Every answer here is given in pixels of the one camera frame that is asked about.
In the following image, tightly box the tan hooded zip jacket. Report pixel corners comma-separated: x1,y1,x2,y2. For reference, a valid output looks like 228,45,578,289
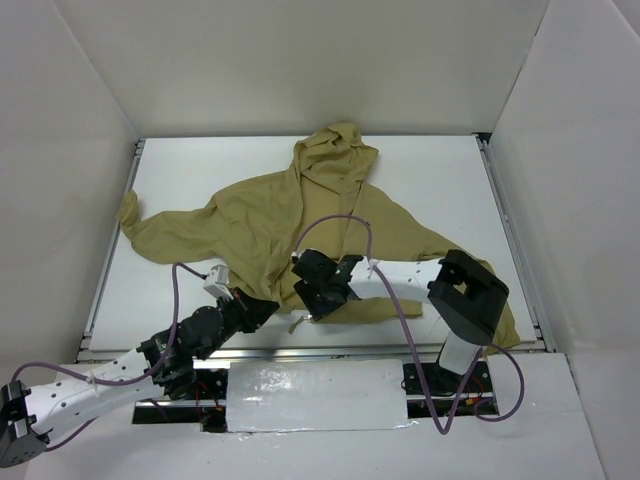
116,119,521,357

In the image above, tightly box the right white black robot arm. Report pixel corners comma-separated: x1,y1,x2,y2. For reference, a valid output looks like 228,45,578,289
292,249,509,391

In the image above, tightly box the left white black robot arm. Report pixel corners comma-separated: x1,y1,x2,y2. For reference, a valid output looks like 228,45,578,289
1,288,279,468

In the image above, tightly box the white foil covered panel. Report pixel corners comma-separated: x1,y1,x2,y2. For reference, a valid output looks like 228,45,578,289
226,360,410,433

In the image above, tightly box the front aluminium rail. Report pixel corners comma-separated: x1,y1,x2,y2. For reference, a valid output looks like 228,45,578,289
75,340,548,364

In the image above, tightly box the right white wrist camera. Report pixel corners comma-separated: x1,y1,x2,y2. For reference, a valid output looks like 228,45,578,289
291,248,325,264

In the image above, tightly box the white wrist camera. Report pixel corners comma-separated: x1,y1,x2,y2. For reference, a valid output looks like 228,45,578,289
203,264,231,299
291,248,325,264

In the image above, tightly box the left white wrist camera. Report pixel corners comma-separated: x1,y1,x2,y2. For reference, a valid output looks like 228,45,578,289
203,264,231,299

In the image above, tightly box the left aluminium side rail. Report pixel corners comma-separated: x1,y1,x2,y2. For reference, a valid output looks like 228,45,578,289
78,138,146,351

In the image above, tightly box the aluminium side rail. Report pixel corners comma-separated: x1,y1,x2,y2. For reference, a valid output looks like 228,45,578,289
473,132,558,353
78,138,146,351

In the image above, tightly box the right aluminium side rail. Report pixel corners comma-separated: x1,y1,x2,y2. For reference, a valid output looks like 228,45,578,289
473,132,558,353

